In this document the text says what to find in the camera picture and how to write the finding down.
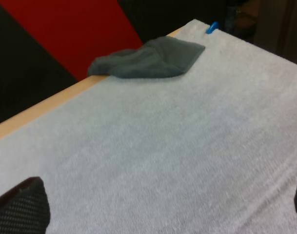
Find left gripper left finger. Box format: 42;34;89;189
0;176;52;234

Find grey-green towel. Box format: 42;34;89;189
87;36;206;79

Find blue clip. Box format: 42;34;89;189
206;21;220;35

